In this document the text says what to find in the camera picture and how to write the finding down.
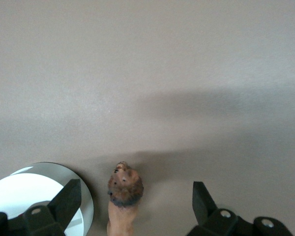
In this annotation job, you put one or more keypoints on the white round plate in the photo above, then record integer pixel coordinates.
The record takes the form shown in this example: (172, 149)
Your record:
(27, 186)

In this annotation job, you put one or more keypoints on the brown lion statue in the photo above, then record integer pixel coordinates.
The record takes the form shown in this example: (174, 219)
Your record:
(123, 214)

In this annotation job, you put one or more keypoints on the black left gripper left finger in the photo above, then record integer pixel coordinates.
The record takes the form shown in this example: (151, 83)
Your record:
(64, 204)

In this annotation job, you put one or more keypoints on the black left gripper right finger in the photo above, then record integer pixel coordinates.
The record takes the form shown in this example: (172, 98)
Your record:
(201, 204)

